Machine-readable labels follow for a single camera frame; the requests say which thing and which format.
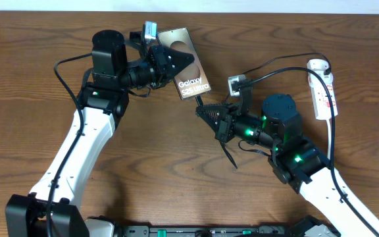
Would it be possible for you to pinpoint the bronze Galaxy smartphone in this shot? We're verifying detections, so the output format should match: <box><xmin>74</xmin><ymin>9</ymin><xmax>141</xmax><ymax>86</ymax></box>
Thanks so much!
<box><xmin>157</xmin><ymin>28</ymin><xmax>211</xmax><ymax>100</ymax></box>

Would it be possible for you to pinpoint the white power strip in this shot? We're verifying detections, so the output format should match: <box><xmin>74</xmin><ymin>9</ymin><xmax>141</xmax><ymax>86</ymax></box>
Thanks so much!
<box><xmin>308</xmin><ymin>70</ymin><xmax>338</xmax><ymax>120</ymax></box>

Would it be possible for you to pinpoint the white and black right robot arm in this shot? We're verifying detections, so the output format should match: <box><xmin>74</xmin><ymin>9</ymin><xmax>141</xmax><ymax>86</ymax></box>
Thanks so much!
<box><xmin>195</xmin><ymin>94</ymin><xmax>379</xmax><ymax>236</ymax></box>

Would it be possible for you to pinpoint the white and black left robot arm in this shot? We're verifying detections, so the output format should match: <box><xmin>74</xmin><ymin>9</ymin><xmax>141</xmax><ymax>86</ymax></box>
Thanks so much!
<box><xmin>5</xmin><ymin>27</ymin><xmax>194</xmax><ymax>236</ymax></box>

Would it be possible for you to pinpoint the white USB charger plug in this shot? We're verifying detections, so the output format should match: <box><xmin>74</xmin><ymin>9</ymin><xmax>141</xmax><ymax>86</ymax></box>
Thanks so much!
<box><xmin>307</xmin><ymin>59</ymin><xmax>331</xmax><ymax>75</ymax></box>

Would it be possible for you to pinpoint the white power strip cord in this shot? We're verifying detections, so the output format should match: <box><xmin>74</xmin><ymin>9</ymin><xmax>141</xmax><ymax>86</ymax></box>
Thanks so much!
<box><xmin>326</xmin><ymin>118</ymin><xmax>333</xmax><ymax>158</ymax></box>

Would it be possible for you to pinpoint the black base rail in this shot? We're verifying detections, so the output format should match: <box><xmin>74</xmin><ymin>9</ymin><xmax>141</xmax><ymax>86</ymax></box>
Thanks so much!
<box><xmin>113</xmin><ymin>226</ymin><xmax>303</xmax><ymax>237</ymax></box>

